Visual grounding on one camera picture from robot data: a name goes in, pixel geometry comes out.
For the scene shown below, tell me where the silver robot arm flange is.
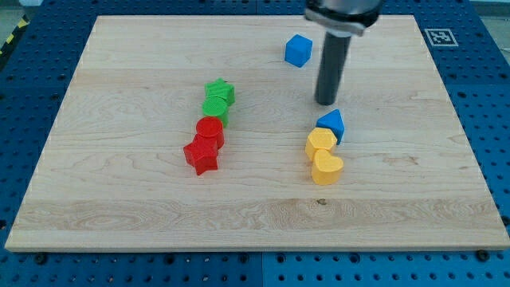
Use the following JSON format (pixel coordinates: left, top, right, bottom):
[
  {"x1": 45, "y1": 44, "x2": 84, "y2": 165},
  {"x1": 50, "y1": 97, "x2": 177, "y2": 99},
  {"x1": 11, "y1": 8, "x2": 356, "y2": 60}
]
[{"x1": 304, "y1": 0, "x2": 384, "y2": 37}]

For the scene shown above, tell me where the blue cube block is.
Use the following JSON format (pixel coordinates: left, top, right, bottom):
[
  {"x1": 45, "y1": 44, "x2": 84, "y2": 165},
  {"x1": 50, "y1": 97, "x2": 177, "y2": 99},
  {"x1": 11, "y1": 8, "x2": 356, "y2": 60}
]
[{"x1": 284, "y1": 34, "x2": 312, "y2": 68}]

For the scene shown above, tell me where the red cylinder block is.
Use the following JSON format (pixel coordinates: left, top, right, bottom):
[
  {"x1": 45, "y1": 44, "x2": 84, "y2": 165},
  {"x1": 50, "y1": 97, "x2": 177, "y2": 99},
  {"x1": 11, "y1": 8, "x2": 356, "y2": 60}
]
[{"x1": 196, "y1": 116, "x2": 225, "y2": 148}]

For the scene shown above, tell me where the light wooden board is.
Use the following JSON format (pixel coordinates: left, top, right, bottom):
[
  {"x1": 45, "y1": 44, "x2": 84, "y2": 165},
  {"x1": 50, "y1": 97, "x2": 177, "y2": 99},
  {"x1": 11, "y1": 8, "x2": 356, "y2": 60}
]
[{"x1": 6, "y1": 16, "x2": 509, "y2": 253}]

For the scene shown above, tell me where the red star block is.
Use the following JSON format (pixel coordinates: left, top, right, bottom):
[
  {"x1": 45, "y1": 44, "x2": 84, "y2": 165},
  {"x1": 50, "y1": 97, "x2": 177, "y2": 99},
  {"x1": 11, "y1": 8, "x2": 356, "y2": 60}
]
[{"x1": 183, "y1": 134, "x2": 218, "y2": 175}]

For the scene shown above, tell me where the green cylinder block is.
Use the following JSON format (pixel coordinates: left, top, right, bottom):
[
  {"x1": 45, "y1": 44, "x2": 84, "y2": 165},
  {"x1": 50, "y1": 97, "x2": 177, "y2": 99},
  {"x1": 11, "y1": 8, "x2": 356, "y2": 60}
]
[{"x1": 202, "y1": 97, "x2": 229, "y2": 128}]

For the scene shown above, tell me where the green star block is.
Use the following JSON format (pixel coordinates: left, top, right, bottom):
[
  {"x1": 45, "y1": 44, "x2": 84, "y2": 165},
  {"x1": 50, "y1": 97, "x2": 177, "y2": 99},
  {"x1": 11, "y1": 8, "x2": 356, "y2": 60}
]
[{"x1": 204, "y1": 78, "x2": 235, "y2": 106}]

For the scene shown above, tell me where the yellow hexagon block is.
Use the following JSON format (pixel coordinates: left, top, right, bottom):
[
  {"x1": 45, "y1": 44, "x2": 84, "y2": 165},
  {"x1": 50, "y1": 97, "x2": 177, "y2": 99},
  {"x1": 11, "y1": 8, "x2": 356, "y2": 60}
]
[{"x1": 305, "y1": 128, "x2": 337, "y2": 161}]

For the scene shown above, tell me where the yellow heart block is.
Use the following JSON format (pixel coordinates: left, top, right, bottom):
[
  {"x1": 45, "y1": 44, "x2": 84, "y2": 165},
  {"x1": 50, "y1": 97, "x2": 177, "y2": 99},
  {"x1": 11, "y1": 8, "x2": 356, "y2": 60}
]
[{"x1": 311, "y1": 150, "x2": 344, "y2": 185}]

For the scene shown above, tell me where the blue triangular prism block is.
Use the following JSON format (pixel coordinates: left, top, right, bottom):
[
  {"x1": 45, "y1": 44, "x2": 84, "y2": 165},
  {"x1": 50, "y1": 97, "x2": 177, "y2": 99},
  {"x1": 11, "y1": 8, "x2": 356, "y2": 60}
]
[{"x1": 316, "y1": 109, "x2": 345, "y2": 145}]

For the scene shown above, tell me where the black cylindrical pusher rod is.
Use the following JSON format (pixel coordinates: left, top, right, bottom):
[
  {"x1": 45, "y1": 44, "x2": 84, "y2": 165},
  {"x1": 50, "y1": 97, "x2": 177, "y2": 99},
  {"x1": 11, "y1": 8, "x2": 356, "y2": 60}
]
[{"x1": 315, "y1": 32, "x2": 351, "y2": 105}]

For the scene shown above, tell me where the white fiducial marker tag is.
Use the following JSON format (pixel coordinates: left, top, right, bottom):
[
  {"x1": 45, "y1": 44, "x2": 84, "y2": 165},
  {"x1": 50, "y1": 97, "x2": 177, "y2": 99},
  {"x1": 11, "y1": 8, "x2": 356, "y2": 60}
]
[{"x1": 425, "y1": 28, "x2": 458, "y2": 47}]

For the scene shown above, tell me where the black yellow hazard tape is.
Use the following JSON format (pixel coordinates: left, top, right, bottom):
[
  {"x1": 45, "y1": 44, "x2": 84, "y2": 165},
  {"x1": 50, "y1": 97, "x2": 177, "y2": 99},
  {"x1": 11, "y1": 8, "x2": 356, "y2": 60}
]
[{"x1": 1, "y1": 14, "x2": 29, "y2": 57}]

